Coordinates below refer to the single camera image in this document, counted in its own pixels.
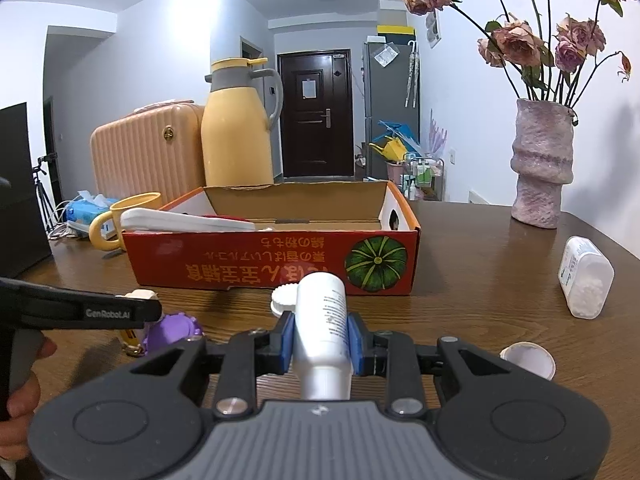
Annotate white cream tube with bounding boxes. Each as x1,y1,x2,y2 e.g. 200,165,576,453
292,272,352,401

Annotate purple jar lid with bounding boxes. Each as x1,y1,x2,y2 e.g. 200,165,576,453
142,312,204,354

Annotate white gold charger plug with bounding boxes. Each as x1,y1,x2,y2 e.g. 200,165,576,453
117,327,148,358

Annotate red white lint brush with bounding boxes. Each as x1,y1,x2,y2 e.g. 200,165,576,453
120,208,256,233

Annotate white ribbed bottle cap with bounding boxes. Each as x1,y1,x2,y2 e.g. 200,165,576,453
125,289,158,300

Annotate person's left hand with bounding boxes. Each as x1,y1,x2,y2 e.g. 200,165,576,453
0,335,59,461

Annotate black paper bag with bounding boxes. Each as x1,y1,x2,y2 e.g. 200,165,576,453
0,103,51,278

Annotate black tripod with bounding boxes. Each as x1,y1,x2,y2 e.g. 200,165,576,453
32,153,58,235

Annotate blue tissue pack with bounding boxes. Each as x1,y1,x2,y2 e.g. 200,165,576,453
63,191,117,237

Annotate red cardboard box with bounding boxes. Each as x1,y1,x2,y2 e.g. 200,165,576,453
123,181,421,296

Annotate small white cap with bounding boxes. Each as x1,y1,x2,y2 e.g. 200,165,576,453
500,341,556,380

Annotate yellow ceramic mug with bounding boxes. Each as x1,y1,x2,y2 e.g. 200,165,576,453
89,192,163,252

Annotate metal storage trolley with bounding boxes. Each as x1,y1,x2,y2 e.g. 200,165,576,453
401,153,445,202

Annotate yellow watering can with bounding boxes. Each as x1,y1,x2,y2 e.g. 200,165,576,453
369,136,408,162

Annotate pink ribbed suitcase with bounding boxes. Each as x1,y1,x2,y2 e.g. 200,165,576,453
90,100,205,203

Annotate dark entrance door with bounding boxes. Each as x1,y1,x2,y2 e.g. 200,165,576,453
278,50,354,179

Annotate white pill bottle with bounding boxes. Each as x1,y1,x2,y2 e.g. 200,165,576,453
558,235,615,320

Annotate yellow thermos jug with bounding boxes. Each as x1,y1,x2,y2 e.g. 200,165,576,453
201,58,283,188

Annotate pink textured vase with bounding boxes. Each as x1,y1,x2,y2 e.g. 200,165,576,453
511,99,575,230

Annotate grey refrigerator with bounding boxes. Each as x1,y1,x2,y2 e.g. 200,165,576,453
362,42,420,179

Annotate dried pink roses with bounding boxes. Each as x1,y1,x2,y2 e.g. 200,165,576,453
401,0,628,110

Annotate white charging cables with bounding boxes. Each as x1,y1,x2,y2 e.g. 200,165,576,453
46,199,76,241

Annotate white board against wall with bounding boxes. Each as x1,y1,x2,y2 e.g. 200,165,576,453
468,190,490,205

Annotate wall picture frame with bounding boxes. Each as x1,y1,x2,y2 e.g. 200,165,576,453
425,10,442,49

